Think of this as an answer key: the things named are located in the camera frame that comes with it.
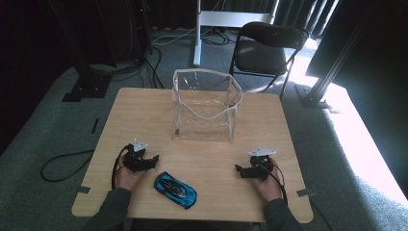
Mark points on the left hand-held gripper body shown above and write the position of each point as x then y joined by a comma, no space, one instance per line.
134,159

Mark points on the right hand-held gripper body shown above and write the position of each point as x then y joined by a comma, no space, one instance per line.
260,160

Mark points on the blue toy car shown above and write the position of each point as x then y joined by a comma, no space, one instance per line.
175,190

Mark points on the clear plastic zipper bag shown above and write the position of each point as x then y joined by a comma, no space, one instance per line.
205,109

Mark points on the person's left hand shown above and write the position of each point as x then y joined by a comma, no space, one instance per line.
127,179

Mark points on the person's right hand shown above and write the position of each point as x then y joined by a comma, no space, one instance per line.
267,189

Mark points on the black tape strip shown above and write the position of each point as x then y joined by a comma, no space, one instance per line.
95,125

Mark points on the grey tape piece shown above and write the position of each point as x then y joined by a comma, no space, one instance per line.
84,190
306,192

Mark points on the black metal stand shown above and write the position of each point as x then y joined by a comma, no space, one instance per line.
324,83
85,77

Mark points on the black folding chair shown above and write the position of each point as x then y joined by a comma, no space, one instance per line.
261,54

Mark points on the white metal stand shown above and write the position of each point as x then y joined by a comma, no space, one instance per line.
198,38

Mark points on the dark curtain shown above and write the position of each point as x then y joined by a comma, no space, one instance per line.
378,80

